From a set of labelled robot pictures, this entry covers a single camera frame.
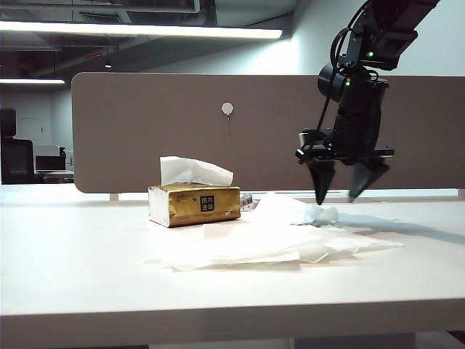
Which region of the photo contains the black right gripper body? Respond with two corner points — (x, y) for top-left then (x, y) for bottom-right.
(295, 116), (395, 165)

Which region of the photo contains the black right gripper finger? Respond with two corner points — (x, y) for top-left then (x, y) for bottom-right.
(307, 159), (337, 206)
(347, 159), (392, 204)

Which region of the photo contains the gold tissue pack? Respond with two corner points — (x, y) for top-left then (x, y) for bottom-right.
(147, 183), (242, 229)

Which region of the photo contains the white tissue sticking from pack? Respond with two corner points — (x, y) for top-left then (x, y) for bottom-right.
(158, 156), (235, 188)

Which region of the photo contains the brown desk divider panel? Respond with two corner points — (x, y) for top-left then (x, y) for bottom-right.
(70, 71), (465, 194)

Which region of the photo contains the long ceiling light strip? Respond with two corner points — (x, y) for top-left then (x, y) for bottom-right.
(0, 20), (284, 40)

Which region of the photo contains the white background office desk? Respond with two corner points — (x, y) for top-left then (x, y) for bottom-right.
(34, 144), (76, 184)

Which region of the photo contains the short ceiling light strip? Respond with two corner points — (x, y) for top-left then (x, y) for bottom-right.
(0, 78), (67, 86)

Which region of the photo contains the black office chair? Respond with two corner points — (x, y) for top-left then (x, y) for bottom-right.
(0, 108), (36, 185)

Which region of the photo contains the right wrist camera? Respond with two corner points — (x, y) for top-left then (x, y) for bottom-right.
(298, 128), (333, 147)

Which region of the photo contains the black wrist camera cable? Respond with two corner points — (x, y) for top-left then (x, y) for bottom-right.
(311, 0), (370, 134)

